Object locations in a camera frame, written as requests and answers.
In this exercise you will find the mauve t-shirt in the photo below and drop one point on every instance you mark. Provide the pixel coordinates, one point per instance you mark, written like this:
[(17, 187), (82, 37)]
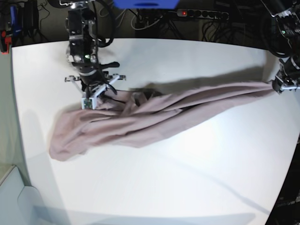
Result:
[(140, 118)]

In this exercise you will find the grey side table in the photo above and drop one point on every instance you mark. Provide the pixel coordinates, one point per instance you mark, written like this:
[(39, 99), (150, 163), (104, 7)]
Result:
[(20, 204)]

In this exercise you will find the blue box at top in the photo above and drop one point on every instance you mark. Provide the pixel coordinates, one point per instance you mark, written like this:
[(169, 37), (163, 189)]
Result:
[(146, 4)]

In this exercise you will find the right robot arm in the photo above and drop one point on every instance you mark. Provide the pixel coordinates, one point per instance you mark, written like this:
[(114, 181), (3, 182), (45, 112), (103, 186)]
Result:
[(84, 42)]

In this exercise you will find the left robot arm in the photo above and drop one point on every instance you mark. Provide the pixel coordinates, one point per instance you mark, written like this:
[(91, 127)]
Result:
[(287, 16)]

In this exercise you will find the black power strip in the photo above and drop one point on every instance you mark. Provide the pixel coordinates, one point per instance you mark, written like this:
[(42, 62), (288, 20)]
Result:
[(203, 14)]

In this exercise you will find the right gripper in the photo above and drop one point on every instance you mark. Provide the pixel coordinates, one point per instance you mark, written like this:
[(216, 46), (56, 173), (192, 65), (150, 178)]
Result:
[(94, 89)]

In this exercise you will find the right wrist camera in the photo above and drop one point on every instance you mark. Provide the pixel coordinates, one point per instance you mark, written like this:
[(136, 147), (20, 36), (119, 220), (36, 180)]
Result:
[(88, 103)]

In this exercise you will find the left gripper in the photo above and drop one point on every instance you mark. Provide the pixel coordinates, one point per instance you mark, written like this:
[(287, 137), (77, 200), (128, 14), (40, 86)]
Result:
[(282, 81)]

